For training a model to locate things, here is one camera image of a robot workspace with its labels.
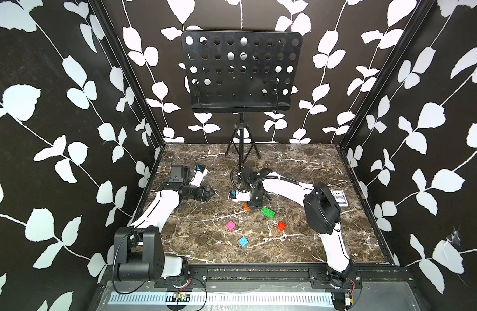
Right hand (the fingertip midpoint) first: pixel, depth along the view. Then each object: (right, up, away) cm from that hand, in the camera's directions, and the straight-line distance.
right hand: (251, 200), depth 93 cm
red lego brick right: (+13, -11, -6) cm, 18 cm away
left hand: (-21, +7, -5) cm, 22 cm away
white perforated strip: (-10, -32, -23) cm, 41 cm away
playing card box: (+45, 0, +3) cm, 45 cm away
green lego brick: (+8, -5, -2) cm, 10 cm away
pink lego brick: (-10, -10, -7) cm, 16 cm away
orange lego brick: (-3, -3, -2) cm, 5 cm away
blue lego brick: (-4, -16, -11) cm, 20 cm away
